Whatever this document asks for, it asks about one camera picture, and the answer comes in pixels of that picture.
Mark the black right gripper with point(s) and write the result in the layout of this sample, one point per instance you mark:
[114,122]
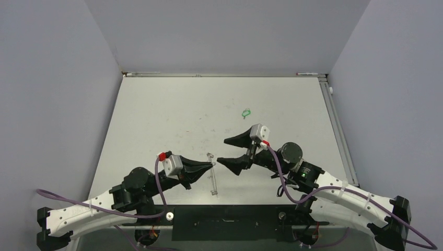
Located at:
[237,163]

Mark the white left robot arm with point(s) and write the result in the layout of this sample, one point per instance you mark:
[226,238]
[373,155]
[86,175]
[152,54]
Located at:
[139,198]

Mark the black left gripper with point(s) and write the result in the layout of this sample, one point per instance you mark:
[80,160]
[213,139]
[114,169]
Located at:
[191,170]

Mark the green key tag with key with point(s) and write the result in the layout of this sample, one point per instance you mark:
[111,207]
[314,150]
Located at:
[246,113]

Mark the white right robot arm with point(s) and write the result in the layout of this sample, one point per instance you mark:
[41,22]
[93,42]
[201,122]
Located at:
[325,197]

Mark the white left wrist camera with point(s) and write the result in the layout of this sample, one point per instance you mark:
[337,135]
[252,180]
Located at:
[172,164]

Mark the aluminium table frame rail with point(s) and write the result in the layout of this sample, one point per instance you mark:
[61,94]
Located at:
[327,92]

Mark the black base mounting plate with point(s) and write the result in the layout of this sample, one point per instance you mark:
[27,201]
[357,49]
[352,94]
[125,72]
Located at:
[284,223]

